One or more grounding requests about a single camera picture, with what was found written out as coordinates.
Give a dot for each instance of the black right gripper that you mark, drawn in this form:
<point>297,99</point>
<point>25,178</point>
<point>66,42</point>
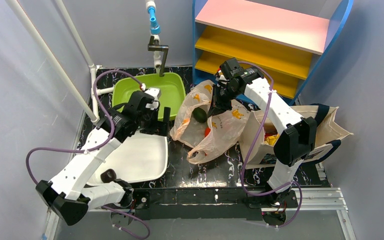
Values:
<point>219,96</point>

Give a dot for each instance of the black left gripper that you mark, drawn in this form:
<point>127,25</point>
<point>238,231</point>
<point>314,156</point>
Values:
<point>157,122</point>

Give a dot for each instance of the green toy avocado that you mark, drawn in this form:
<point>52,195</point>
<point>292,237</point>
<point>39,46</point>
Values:
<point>199,115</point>

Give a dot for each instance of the orange toy carrot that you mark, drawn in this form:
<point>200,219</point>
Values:
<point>207,132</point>

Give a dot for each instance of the banana print plastic bag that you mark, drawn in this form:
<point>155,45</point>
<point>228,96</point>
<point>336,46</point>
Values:
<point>226,128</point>

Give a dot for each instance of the yellow snack packet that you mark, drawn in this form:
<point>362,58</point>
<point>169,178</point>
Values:
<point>270,138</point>

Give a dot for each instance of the dark toy avocado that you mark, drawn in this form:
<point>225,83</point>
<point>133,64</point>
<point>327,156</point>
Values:
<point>108,176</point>

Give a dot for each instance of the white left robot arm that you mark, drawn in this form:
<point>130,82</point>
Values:
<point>73,178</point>

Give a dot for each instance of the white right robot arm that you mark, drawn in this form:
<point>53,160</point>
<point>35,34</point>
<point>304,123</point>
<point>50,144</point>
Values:
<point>297,134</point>

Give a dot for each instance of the beige canvas tote bag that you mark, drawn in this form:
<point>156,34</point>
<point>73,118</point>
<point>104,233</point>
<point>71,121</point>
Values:
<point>329,136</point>

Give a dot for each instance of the green plastic basin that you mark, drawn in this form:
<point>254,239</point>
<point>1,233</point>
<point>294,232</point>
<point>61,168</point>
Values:
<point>171,87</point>

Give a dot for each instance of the white plastic basin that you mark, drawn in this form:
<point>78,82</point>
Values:
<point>140,158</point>

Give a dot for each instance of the white pipe faucet stand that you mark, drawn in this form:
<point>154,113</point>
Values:
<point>160,51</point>

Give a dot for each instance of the colourful wooden shelf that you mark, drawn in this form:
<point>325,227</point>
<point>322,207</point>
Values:
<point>289,45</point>

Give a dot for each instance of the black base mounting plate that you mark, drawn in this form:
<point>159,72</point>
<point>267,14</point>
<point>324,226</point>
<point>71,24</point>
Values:
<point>204,203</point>

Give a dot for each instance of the white diagonal pole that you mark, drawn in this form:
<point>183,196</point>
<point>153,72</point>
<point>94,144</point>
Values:
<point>21,14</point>

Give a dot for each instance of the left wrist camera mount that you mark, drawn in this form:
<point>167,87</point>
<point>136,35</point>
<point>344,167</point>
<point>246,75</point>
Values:
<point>155,94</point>

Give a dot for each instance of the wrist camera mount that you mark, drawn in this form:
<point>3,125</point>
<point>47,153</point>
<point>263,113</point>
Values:
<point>220,79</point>
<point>155,94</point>

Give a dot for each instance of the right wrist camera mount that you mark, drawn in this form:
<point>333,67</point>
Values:
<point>220,79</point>

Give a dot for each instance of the aluminium frame rail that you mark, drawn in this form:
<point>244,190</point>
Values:
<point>70,211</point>

